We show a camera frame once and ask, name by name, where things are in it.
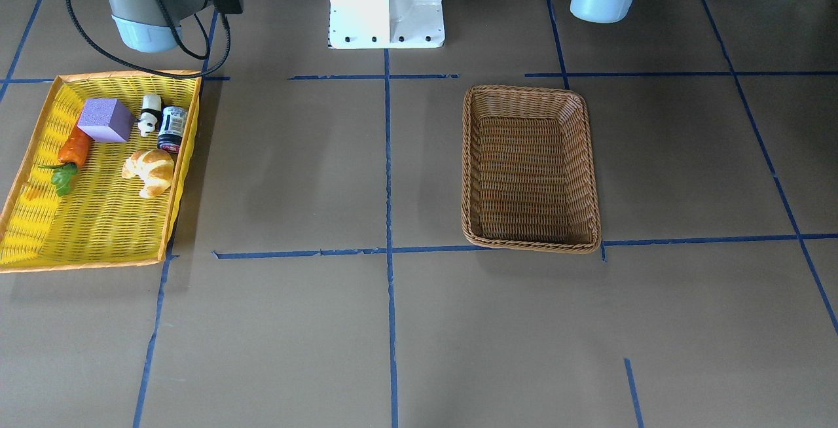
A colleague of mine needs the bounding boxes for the brown wicker basket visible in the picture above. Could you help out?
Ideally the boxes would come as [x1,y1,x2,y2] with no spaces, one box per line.
[461,84,602,254]

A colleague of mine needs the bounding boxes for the yellow woven basket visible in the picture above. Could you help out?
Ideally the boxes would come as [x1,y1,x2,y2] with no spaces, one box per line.
[1,70,202,273]

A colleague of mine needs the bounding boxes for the small dark jar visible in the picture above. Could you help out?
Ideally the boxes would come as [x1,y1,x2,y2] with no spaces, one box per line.
[156,106,188,154]

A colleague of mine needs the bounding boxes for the toy panda figure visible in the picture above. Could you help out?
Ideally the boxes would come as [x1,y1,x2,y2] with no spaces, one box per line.
[136,94,164,137]

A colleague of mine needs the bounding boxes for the toy croissant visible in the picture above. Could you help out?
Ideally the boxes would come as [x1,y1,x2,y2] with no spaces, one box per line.
[122,149,175,199]

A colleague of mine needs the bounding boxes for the purple foam cube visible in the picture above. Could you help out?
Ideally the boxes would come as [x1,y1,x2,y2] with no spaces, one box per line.
[76,99,135,143]

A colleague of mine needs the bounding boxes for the toy carrot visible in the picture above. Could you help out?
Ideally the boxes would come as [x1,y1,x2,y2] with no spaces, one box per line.
[38,126,93,196]

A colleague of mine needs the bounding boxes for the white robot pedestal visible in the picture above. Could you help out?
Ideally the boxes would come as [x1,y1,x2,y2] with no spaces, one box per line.
[327,0,446,50]

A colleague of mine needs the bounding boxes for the black camera cable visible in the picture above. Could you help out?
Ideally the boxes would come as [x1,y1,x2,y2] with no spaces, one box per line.
[65,0,232,79]

